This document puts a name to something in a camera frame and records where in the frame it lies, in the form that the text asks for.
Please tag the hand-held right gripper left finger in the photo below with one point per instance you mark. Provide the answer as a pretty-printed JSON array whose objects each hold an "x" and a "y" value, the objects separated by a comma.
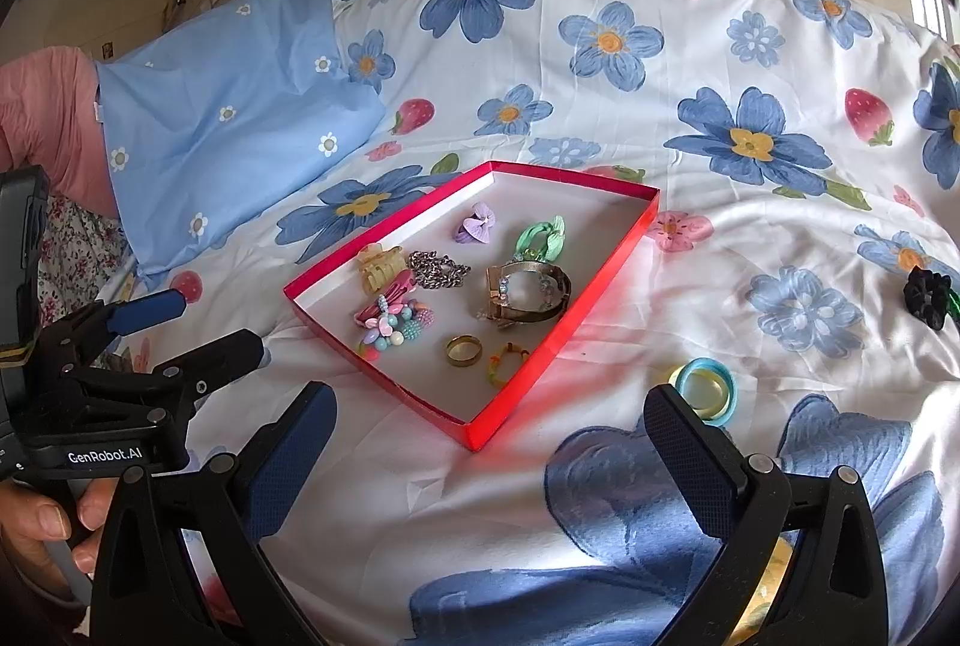
[{"x": 292, "y": 458}]

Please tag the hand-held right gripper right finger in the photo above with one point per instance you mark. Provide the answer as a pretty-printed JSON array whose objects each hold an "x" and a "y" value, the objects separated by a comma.
[{"x": 690, "y": 458}]

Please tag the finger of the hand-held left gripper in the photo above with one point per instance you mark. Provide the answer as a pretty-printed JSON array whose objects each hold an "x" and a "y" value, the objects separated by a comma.
[
  {"x": 225, "y": 357},
  {"x": 150, "y": 310}
]

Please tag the yellow bangle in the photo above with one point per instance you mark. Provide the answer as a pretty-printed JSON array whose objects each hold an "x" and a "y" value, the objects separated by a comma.
[{"x": 685, "y": 391}]

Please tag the light blue bangle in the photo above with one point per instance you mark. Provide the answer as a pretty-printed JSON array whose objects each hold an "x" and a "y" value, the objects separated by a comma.
[{"x": 736, "y": 397}]

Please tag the pink beaded hair clip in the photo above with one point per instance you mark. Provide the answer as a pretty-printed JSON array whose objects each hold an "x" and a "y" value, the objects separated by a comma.
[{"x": 394, "y": 320}]

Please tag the yellow hair claw clip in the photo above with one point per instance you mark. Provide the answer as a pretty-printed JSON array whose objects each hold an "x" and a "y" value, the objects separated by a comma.
[{"x": 379, "y": 269}]

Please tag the bronze mesh band watch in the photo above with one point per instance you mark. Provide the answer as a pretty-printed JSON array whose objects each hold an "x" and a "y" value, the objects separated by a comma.
[{"x": 559, "y": 295}]

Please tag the red shallow box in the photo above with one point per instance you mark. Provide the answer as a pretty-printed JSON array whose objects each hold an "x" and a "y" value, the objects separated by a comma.
[{"x": 585, "y": 218}]

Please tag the person's left hand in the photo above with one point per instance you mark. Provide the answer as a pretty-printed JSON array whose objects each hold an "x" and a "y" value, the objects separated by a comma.
[{"x": 34, "y": 526}]

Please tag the white red floral cloth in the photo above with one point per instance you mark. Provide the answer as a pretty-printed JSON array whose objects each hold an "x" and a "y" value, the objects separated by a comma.
[{"x": 79, "y": 263}]

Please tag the light blue pillow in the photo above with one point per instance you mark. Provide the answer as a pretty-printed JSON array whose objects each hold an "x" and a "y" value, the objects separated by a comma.
[{"x": 225, "y": 121}]

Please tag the floral bed sheet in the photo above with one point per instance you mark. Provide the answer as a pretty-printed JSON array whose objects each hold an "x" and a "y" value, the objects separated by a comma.
[{"x": 750, "y": 256}]

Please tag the pink cloth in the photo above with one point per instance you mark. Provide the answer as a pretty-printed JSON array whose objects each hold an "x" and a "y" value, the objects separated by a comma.
[{"x": 45, "y": 121}]

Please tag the black scrunchie with green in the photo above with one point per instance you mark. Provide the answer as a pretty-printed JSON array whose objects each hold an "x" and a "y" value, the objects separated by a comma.
[{"x": 924, "y": 297}]

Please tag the purple bow hair clip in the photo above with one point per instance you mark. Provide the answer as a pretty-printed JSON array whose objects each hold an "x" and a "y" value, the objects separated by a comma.
[{"x": 476, "y": 224}]

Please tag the window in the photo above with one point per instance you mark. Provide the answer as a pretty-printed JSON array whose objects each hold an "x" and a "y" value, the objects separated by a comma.
[{"x": 932, "y": 12}]

